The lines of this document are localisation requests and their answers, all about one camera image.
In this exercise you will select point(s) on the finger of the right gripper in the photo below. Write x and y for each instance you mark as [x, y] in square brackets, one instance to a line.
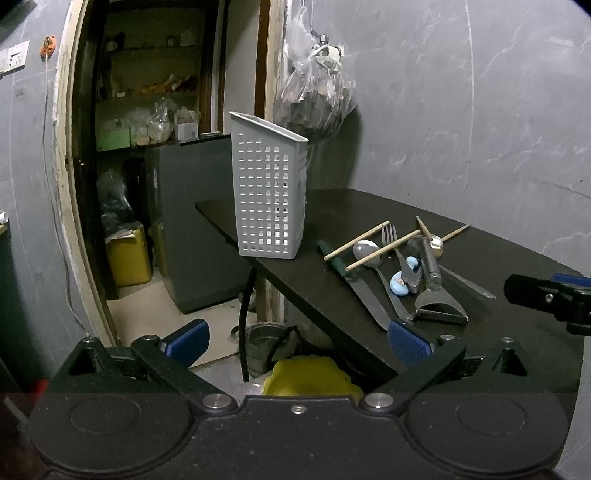
[575, 281]
[567, 304]

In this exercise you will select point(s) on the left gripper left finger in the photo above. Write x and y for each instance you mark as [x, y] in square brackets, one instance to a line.
[169, 359]

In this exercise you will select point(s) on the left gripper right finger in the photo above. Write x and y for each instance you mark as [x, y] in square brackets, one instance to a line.
[427, 362]

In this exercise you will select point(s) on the black handled peeler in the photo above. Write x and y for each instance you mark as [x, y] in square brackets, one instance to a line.
[434, 303]

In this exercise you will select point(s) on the blue handled spoon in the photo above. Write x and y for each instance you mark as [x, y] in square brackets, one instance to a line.
[402, 287]

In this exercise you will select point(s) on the green handled knife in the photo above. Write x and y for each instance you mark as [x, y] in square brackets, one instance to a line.
[364, 293]

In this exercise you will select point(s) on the silver fork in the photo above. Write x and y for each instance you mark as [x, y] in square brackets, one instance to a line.
[390, 235]

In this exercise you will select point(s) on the small silver spoon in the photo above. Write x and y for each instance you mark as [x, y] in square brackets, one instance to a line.
[363, 249]

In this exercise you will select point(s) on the grey perforated utensil basket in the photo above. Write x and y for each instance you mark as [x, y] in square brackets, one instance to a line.
[269, 169]

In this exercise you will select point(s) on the dark grey cabinet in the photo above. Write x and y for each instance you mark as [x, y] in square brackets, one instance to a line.
[199, 268]

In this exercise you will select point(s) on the yellow jerry can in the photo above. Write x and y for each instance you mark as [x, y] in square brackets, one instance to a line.
[128, 256]

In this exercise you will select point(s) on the purple tipped wooden chopstick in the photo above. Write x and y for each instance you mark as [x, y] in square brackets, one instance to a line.
[455, 233]
[424, 229]

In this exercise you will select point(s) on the green box on shelf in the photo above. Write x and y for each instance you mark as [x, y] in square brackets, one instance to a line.
[113, 140]

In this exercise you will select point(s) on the white box on shelf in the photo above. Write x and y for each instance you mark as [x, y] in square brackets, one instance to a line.
[186, 126]

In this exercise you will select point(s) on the clear plastic bag of scraps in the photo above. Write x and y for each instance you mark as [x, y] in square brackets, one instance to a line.
[314, 92]

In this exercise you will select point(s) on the orange wall hook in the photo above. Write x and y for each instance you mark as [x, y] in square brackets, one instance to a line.
[48, 47]

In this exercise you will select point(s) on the white wall switch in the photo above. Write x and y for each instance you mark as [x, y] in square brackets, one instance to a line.
[13, 58]

